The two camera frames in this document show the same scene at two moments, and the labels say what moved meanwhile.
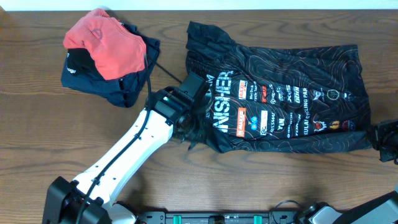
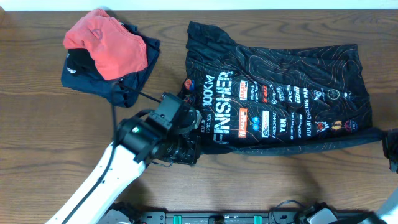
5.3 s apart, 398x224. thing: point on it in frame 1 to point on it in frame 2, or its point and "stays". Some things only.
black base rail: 219,217 stays
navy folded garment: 80,73 stays
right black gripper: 378,132 to 391,140
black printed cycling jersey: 275,99 stays
